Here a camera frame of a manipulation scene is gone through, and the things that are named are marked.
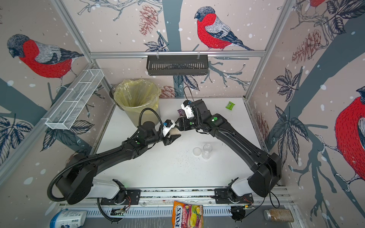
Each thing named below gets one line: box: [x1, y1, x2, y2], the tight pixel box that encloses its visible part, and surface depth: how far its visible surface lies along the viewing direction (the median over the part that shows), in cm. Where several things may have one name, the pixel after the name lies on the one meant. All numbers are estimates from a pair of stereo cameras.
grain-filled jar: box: [263, 209, 295, 223], surface depth 66 cm
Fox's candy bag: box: [172, 200, 204, 228], surface depth 67 cm
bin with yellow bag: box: [113, 78, 162, 128], surface depth 94 cm
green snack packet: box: [225, 101, 236, 111], surface depth 116 cm
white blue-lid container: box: [49, 208, 87, 228], surface depth 64 cm
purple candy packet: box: [177, 108, 186, 117], surface depth 112 cm
